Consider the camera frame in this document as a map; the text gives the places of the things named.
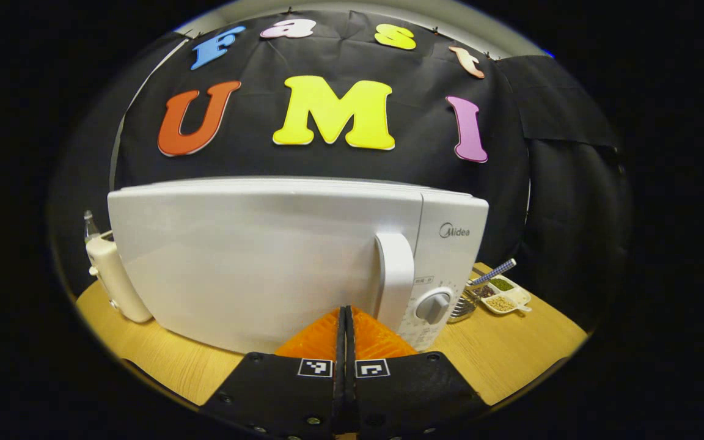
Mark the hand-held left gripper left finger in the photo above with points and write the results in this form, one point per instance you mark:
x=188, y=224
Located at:
x=285, y=391

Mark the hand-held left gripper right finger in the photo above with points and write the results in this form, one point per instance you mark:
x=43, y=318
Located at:
x=413, y=391

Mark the white microwave oven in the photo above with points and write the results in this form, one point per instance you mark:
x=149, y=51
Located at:
x=236, y=256

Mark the white divided dish with beans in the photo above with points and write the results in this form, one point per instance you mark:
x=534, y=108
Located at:
x=505, y=301

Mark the blue checkered spoon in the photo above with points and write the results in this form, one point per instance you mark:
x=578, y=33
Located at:
x=498, y=270

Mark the white toaster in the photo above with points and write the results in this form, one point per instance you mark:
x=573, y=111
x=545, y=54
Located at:
x=113, y=272

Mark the black backdrop cloth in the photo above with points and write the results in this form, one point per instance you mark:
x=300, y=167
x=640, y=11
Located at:
x=425, y=122

